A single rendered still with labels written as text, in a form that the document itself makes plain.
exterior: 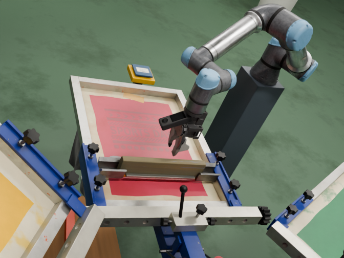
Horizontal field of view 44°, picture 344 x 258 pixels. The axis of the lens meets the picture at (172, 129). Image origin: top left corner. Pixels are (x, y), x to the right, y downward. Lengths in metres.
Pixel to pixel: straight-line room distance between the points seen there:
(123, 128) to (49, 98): 1.72
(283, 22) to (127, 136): 0.79
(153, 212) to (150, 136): 0.52
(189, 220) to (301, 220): 0.65
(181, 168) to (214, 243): 1.33
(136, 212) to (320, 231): 0.86
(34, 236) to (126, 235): 1.58
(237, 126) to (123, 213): 1.05
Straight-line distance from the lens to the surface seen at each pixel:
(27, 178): 1.28
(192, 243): 1.48
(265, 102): 2.30
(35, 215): 1.25
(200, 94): 1.47
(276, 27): 1.77
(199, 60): 1.59
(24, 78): 3.75
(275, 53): 2.18
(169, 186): 1.74
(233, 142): 2.40
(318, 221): 2.03
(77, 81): 2.06
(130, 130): 1.93
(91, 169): 1.62
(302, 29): 1.75
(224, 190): 1.79
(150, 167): 1.67
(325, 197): 2.20
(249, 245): 3.12
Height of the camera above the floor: 2.12
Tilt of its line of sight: 35 degrees down
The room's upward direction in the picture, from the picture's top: 25 degrees clockwise
